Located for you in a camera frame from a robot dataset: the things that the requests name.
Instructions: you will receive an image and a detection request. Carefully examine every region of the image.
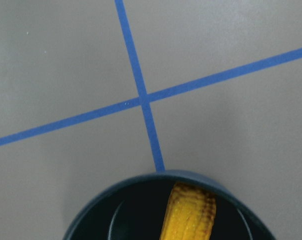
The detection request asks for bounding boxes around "yellow corn cob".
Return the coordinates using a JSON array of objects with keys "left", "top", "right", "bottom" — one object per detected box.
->
[{"left": 160, "top": 182, "right": 217, "bottom": 240}]

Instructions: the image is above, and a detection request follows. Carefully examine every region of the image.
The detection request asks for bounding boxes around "dark blue saucepan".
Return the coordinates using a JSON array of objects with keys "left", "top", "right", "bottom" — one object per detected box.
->
[{"left": 63, "top": 170, "right": 275, "bottom": 240}]

